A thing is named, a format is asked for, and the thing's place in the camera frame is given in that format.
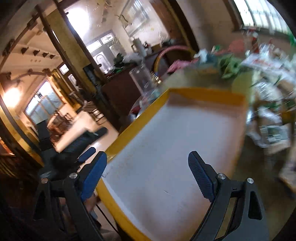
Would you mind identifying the window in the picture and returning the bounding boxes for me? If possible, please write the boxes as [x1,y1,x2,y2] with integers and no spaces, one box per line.
[233,0,292,33]

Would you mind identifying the pink cloth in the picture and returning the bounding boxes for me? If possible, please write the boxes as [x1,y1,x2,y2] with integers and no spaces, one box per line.
[166,59,195,74]

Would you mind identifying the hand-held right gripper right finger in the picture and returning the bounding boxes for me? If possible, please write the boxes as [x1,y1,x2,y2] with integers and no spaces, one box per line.
[188,151,270,241]

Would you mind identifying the white flat box red print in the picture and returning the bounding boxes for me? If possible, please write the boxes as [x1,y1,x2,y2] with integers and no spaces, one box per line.
[242,51,285,70]

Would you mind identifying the wooden chairs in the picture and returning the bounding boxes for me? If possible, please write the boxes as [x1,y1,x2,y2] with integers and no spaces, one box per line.
[47,109,77,139]

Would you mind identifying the pink round basket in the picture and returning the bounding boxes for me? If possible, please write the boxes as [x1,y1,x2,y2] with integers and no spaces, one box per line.
[154,45,195,75]

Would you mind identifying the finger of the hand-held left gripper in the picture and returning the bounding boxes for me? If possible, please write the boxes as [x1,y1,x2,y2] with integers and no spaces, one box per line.
[58,127,109,153]
[77,147,96,163]

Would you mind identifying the green plastic bag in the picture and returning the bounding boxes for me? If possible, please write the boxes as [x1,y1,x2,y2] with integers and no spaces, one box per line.
[217,54,244,80]

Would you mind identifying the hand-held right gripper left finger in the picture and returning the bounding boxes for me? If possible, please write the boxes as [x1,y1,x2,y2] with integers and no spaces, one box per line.
[32,151,108,241]

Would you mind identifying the white thermos jug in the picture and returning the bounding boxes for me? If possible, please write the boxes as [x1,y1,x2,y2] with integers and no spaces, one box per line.
[131,37,148,59]

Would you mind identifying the dark wooden cabinet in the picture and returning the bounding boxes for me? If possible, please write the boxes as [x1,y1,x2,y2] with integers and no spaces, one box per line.
[101,69,148,131]

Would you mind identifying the small white box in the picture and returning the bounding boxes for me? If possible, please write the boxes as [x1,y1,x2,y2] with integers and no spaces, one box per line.
[194,49,208,63]

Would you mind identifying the yellow cardboard box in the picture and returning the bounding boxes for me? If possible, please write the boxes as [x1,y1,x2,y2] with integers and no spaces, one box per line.
[96,88,249,241]

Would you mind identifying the clear glass jar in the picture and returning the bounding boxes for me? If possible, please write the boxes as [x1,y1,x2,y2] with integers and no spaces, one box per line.
[129,65,160,100]

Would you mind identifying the wall lamp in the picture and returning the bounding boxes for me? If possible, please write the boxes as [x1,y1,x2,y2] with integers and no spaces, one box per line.
[1,80,23,109]

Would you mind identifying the teal bag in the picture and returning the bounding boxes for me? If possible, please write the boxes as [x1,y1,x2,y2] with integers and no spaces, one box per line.
[203,54,221,65]

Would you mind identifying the pile of snack packets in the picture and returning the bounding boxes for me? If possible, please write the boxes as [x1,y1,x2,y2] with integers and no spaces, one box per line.
[245,70,296,194]

